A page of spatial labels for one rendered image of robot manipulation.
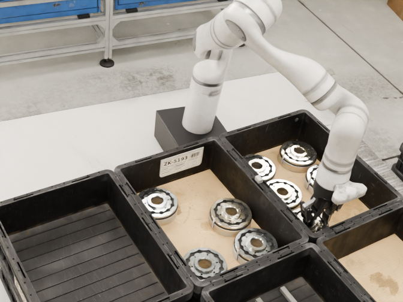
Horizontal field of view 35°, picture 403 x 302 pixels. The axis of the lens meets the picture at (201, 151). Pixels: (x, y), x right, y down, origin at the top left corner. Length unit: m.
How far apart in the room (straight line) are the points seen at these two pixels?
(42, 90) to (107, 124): 1.38
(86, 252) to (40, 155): 0.51
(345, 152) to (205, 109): 0.55
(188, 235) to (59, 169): 0.51
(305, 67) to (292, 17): 2.96
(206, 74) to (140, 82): 1.70
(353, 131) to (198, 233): 0.45
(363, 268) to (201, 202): 0.42
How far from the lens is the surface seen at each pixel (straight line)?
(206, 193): 1.64
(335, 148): 1.41
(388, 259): 1.62
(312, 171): 1.73
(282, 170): 1.75
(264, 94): 2.25
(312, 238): 1.46
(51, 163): 1.90
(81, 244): 1.51
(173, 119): 1.91
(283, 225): 1.50
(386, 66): 4.01
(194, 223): 1.56
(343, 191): 1.47
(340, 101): 1.40
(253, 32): 1.30
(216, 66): 1.77
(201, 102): 1.81
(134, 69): 3.55
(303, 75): 1.34
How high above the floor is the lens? 1.97
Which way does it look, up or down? 40 degrees down
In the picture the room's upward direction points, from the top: 8 degrees clockwise
